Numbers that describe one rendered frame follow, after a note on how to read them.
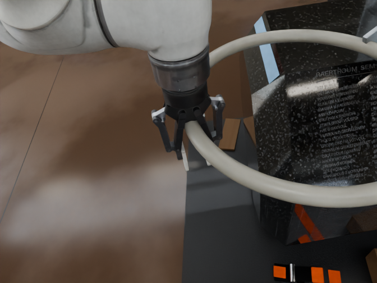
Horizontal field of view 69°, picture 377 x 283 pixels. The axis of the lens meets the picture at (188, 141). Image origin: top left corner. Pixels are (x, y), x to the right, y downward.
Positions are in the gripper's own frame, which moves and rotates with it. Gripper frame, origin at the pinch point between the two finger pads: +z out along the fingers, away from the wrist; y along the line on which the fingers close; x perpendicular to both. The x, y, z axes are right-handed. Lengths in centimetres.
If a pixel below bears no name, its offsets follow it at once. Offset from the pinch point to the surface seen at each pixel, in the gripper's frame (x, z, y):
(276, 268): -6, 84, 27
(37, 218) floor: 56, 96, -94
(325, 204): -21.9, -10.3, 14.6
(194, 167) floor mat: 59, 87, 4
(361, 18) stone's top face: 33, -2, 59
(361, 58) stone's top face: 17, -1, 48
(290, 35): 21.6, -9.5, 30.1
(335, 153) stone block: 1.4, 15.5, 37.5
